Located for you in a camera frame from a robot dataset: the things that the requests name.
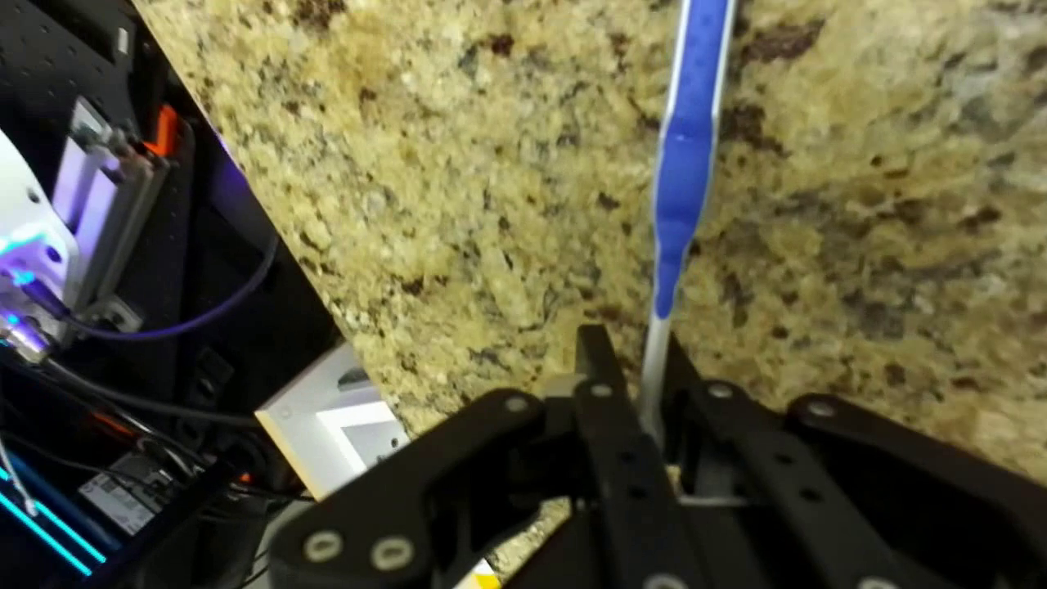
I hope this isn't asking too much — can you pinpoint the blue cable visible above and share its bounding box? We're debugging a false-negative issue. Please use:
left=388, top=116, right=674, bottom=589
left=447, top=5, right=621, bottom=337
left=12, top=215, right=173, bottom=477
left=62, top=228, right=286, bottom=348

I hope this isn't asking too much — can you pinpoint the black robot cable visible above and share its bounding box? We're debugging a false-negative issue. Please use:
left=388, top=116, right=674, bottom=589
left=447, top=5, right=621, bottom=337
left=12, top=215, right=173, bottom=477
left=0, top=344, right=269, bottom=438

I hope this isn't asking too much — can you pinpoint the black controller box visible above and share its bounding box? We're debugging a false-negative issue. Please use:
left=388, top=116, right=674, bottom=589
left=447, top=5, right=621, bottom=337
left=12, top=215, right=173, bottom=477
left=0, top=433, right=241, bottom=589

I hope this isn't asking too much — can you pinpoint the orange black clamp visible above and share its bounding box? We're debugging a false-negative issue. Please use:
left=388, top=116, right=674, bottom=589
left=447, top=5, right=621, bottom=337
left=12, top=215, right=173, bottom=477
left=145, top=102, right=188, bottom=168

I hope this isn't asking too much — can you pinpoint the aluminium mounting rail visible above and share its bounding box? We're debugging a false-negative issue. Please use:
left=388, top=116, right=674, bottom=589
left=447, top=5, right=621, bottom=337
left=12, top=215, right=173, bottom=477
left=46, top=92, right=181, bottom=337

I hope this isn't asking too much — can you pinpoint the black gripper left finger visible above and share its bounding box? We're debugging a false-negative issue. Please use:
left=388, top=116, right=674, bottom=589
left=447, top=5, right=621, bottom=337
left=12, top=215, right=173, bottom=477
left=266, top=319, right=704, bottom=589

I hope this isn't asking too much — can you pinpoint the black robot cart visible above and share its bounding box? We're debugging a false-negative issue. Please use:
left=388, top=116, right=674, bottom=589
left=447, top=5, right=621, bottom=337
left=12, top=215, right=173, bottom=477
left=0, top=0, right=342, bottom=589

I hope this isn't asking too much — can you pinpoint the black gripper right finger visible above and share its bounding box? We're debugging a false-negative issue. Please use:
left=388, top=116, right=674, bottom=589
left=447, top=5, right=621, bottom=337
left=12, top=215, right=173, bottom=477
left=658, top=337, right=1047, bottom=589

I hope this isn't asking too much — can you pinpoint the blue toothbrush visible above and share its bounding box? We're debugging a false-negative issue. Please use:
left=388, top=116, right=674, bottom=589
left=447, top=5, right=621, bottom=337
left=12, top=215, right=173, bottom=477
left=635, top=0, right=743, bottom=440

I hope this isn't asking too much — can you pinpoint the white drawer wooden front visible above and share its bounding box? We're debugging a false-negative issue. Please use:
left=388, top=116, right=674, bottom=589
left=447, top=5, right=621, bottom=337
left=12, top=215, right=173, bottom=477
left=252, top=340, right=415, bottom=505

